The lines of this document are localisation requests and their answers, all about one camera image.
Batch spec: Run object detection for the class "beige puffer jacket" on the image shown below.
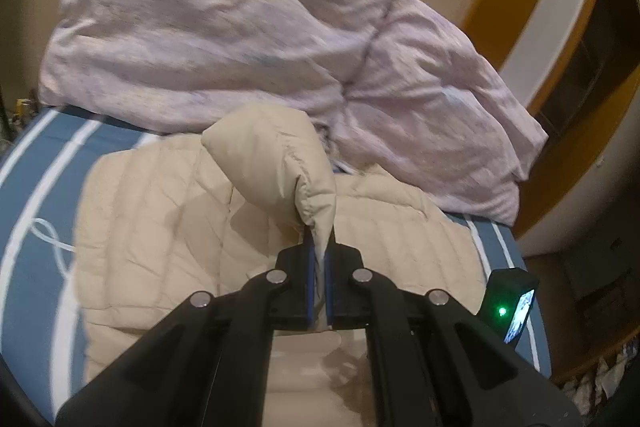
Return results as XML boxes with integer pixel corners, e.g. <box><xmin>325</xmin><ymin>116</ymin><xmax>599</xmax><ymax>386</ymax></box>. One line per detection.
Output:
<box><xmin>74</xmin><ymin>102</ymin><xmax>490</xmax><ymax>427</ymax></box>

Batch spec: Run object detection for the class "blue white striped bedsheet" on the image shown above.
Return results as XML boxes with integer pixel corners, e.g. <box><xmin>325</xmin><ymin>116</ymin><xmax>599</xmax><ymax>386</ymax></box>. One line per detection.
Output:
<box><xmin>1</xmin><ymin>109</ymin><xmax>551</xmax><ymax>426</ymax></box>

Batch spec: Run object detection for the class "lilac crumpled duvet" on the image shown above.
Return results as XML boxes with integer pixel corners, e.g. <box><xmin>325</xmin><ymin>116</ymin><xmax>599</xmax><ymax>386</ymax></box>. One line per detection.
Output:
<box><xmin>38</xmin><ymin>0</ymin><xmax>547</xmax><ymax>225</ymax></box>

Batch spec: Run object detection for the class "wooden wall shelf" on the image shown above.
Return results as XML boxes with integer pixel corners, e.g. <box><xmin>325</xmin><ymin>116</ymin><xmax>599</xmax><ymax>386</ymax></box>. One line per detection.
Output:
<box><xmin>529</xmin><ymin>0</ymin><xmax>640</xmax><ymax>134</ymax></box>

